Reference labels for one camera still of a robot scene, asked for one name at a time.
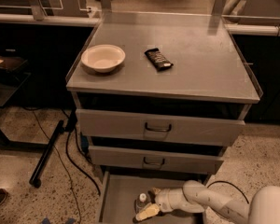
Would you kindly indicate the clear plastic bottle white cap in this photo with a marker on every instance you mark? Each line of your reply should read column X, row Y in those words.
column 140, row 202

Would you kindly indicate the bottom grey open drawer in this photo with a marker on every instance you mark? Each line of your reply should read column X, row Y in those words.
column 121, row 188

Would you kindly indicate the black snack bar wrapper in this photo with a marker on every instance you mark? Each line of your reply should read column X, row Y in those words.
column 158, row 59

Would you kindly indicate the grey drawer cabinet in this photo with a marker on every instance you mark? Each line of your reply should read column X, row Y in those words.
column 159, row 98

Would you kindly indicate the white horizontal rail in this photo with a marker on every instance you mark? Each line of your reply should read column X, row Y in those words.
column 49, row 20

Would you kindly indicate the white round bowl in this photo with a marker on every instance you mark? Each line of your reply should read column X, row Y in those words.
column 103, row 58

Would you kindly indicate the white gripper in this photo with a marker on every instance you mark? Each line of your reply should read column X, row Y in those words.
column 162, row 199

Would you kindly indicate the top grey drawer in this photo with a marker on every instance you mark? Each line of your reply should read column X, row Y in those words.
column 172, row 129

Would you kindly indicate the dark side table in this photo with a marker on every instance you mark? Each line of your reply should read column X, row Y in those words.
column 12, row 74

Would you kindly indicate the black stand leg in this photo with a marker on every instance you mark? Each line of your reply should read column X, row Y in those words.
column 35, row 179

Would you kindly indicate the middle grey drawer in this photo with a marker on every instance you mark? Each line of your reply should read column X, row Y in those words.
column 155, row 160

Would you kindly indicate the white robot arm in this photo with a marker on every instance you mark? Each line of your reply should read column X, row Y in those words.
column 195, row 197

